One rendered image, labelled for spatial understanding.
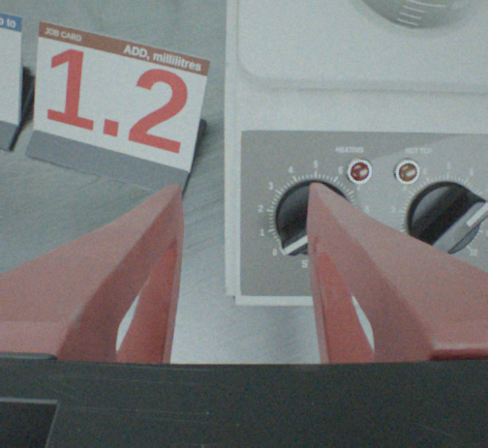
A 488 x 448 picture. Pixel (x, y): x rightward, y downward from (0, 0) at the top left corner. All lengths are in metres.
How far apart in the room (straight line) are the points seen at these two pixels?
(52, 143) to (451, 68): 0.20
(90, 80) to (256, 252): 0.12
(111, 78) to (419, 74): 0.15
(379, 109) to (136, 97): 0.12
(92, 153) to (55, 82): 0.04
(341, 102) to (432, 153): 0.04
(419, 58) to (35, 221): 0.20
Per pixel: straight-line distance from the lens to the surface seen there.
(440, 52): 0.21
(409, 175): 0.21
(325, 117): 0.21
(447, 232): 0.21
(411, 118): 0.22
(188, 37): 0.31
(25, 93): 0.31
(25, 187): 0.29
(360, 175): 0.21
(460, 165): 0.22
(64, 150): 0.28
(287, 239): 0.20
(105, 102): 0.27
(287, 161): 0.21
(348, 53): 0.20
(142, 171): 0.27
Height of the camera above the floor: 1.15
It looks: 75 degrees down
